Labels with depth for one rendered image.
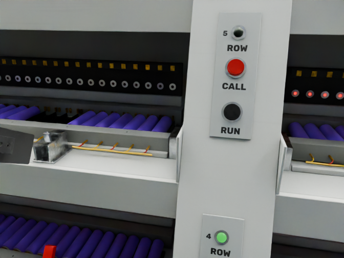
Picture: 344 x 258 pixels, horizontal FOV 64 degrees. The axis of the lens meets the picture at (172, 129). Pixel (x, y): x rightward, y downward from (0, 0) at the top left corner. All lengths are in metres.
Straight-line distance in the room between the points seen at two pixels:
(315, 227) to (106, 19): 0.30
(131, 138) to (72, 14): 0.16
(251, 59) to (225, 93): 0.04
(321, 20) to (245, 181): 0.17
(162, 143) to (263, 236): 0.15
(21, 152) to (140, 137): 0.13
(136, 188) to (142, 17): 0.18
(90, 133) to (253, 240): 0.22
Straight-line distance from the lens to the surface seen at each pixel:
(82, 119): 0.43
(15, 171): 0.37
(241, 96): 0.28
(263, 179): 0.28
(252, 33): 0.29
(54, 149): 0.35
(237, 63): 0.28
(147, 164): 0.32
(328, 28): 0.32
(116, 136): 0.35
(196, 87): 0.28
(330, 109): 0.47
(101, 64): 0.48
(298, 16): 0.31
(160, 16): 0.32
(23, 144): 0.30
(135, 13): 0.33
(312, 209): 0.30
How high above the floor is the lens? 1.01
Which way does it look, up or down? 1 degrees down
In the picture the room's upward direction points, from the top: 4 degrees clockwise
